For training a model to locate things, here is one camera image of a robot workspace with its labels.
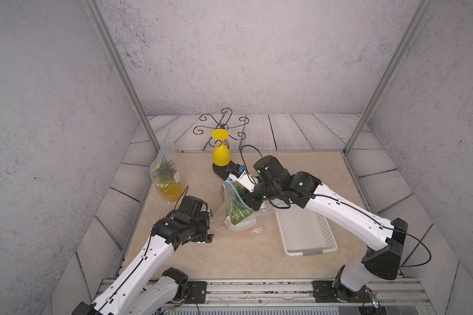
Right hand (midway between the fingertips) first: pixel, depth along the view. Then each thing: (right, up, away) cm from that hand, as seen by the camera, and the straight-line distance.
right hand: (238, 197), depth 68 cm
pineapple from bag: (+1, -5, -4) cm, 7 cm away
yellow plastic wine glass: (-8, +15, +22) cm, 28 cm away
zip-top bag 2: (-44, +19, +52) cm, 71 cm away
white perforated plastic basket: (+29, -19, +21) cm, 40 cm away
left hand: (-7, -10, +9) cm, 15 cm away
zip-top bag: (+9, -7, 0) cm, 12 cm away
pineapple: (-32, +4, +22) cm, 40 cm away
